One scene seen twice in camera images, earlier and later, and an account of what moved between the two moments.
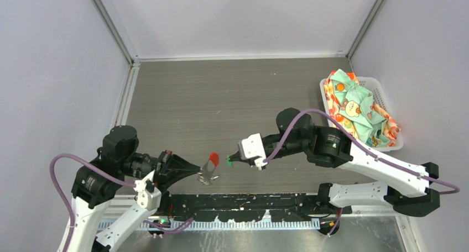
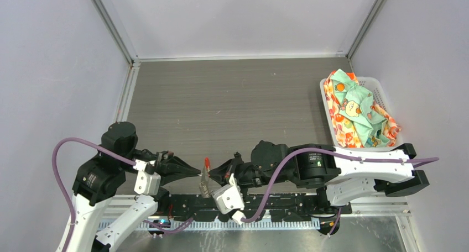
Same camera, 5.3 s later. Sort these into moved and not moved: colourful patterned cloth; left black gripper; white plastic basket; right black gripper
Moved: right black gripper
Not moved: colourful patterned cloth; left black gripper; white plastic basket
